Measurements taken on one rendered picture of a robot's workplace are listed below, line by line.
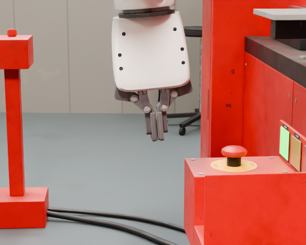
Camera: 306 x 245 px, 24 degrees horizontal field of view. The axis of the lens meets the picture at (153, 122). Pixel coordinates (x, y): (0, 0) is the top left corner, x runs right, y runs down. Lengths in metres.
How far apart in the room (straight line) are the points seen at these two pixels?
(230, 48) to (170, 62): 1.29
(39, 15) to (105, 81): 0.69
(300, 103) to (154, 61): 0.70
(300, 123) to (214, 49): 0.69
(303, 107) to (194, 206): 0.57
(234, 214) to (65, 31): 4.45
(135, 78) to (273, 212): 0.26
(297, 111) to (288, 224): 0.65
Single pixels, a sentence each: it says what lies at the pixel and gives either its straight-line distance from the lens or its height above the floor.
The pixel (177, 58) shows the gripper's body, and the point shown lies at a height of 0.96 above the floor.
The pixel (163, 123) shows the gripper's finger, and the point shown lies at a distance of 0.96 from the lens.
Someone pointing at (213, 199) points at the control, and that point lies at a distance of 0.96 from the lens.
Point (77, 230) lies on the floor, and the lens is 3.03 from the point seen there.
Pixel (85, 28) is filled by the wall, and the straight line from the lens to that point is 5.33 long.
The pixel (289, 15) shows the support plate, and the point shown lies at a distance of 1.27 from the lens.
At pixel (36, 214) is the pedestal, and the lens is 3.06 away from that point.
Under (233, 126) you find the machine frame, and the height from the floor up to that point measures 0.59.
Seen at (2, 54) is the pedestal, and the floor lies 0.74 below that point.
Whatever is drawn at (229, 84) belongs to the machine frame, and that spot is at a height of 0.72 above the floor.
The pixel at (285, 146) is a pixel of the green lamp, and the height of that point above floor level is 0.81.
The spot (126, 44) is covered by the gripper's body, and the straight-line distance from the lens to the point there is 0.93.
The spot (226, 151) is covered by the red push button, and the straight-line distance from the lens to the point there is 1.08.
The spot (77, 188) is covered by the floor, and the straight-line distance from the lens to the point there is 3.58.
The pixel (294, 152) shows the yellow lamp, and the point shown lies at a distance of 1.08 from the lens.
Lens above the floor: 1.08
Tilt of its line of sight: 12 degrees down
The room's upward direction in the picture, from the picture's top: straight up
